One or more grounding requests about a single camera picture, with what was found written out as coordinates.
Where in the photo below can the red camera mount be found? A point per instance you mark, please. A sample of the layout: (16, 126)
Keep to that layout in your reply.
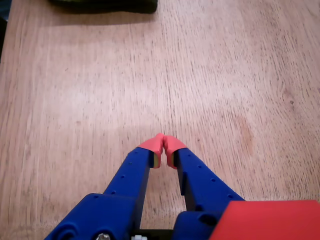
(270, 222)

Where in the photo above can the green waffle cloth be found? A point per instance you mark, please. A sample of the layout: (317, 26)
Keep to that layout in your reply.
(100, 5)

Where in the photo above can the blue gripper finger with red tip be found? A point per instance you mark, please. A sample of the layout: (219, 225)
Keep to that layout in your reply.
(200, 180)
(125, 180)

